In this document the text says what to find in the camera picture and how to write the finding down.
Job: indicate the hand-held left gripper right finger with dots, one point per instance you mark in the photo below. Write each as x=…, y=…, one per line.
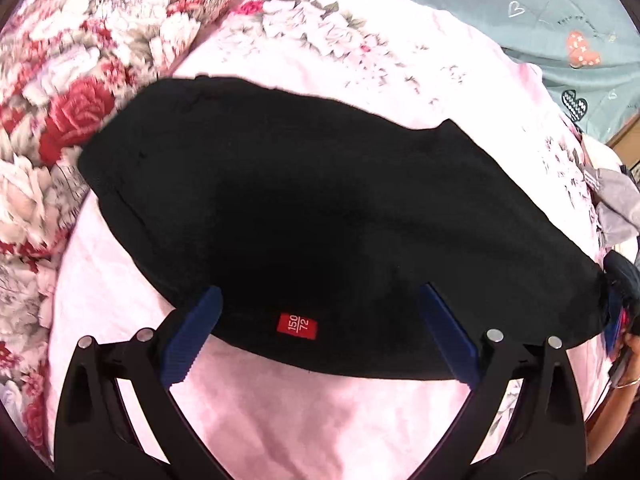
x=447, y=335

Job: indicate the white quilted cloth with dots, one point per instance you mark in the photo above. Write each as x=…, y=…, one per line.
x=600, y=152

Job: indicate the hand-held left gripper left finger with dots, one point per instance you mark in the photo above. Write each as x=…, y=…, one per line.
x=192, y=335

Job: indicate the grey sweatshirt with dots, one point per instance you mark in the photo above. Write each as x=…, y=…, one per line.
x=617, y=205

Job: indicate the wooden display cabinet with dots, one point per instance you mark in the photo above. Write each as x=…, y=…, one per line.
x=629, y=145

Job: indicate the red white floral quilt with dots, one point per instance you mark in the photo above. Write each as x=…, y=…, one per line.
x=75, y=85

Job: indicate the person's right forearm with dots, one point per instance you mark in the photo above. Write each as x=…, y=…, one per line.
x=631, y=360

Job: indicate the black pants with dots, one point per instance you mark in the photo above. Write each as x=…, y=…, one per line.
x=300, y=210

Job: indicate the teal heart printed sheet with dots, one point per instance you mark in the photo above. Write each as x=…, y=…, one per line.
x=475, y=5

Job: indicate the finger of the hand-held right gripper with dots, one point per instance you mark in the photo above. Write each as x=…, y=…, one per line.
x=622, y=272
x=612, y=337

